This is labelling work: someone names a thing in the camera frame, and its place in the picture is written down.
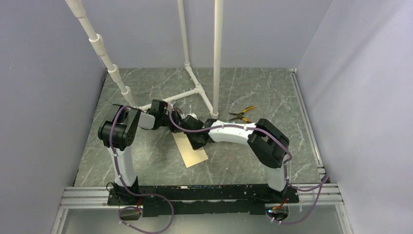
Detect tan paper envelope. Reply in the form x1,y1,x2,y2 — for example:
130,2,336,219
172,132,208,168

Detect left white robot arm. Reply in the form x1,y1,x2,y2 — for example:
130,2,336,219
97,99,174,195

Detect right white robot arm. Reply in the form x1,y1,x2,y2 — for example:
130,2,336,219
179,115,290,192

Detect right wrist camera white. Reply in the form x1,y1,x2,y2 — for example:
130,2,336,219
188,113,198,119

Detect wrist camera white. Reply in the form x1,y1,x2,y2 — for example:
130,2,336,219
188,113,198,119
169,100,176,109

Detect yellow handled pliers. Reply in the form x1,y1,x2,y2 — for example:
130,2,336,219
229,106,256,123

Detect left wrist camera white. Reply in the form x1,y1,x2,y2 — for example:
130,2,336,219
169,100,176,109

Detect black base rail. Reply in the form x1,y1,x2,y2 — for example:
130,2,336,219
107,184,300,217

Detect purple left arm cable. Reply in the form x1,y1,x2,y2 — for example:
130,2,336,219
110,105,175,234

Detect white PVC pipe frame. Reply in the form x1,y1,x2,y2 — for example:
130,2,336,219
66,0,224,118

